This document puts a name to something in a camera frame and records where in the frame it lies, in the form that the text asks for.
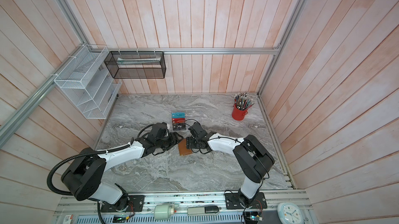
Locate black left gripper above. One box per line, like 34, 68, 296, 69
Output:
155, 131, 185, 151

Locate brown leather card holder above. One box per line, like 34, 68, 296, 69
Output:
178, 138, 193, 156

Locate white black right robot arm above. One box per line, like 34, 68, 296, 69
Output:
187, 122, 275, 201

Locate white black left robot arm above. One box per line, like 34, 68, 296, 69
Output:
61, 123, 184, 211

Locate black card in stand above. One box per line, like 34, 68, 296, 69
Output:
172, 123, 186, 131

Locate red card in stand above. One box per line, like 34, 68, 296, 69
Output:
172, 118, 186, 124

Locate clear acrylic card stand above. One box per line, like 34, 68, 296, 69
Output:
171, 109, 205, 130

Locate teal card in stand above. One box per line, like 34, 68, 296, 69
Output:
171, 112, 186, 119

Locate red metal pencil bucket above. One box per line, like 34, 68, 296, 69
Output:
231, 103, 248, 121

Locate grey black rectangular device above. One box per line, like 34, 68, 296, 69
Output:
187, 205, 220, 216

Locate white cylindrical device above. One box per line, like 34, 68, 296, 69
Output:
154, 203, 175, 220

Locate white analog clock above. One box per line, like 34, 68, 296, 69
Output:
277, 202, 304, 224

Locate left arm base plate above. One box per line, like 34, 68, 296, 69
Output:
100, 195, 145, 213

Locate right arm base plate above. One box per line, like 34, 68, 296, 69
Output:
224, 192, 267, 210

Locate black mesh wall basket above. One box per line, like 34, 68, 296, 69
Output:
105, 51, 166, 79

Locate white wire mesh shelf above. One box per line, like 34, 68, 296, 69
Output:
54, 45, 122, 120

